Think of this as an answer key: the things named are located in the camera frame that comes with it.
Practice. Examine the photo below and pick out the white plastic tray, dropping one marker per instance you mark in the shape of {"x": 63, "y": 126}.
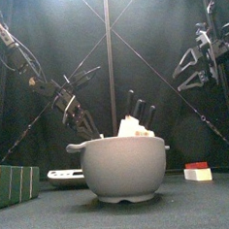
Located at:
{"x": 64, "y": 177}

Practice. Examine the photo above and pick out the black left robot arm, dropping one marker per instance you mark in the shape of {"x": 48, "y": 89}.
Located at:
{"x": 16, "y": 57}

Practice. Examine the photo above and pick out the white crumpled cloth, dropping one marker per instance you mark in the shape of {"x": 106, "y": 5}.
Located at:
{"x": 132, "y": 128}

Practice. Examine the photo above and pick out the green box with white stripes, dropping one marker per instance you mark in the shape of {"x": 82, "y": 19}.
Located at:
{"x": 16, "y": 185}

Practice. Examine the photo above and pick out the red and white sushi piece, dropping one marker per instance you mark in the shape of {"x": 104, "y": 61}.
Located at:
{"x": 198, "y": 171}

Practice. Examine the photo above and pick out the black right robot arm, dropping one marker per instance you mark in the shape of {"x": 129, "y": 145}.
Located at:
{"x": 219, "y": 20}

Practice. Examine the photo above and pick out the diagonal frame brace rod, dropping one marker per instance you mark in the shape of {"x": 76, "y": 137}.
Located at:
{"x": 169, "y": 83}
{"x": 92, "y": 50}

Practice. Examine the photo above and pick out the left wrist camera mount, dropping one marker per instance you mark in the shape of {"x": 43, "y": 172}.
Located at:
{"x": 81, "y": 77}

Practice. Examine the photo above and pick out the vertical metal frame pole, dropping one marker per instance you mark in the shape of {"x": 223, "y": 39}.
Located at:
{"x": 110, "y": 61}

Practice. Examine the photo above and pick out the grey ceramic bowl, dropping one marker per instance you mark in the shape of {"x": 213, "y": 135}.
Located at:
{"x": 124, "y": 167}

